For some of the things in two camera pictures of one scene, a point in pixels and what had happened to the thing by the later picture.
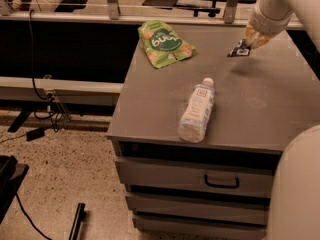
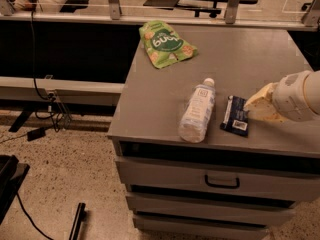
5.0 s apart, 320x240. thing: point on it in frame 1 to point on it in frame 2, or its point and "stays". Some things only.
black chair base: [11, 176] stays
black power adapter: [35, 134] stays
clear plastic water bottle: [192, 127] stays
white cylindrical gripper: [267, 25] to [289, 97]
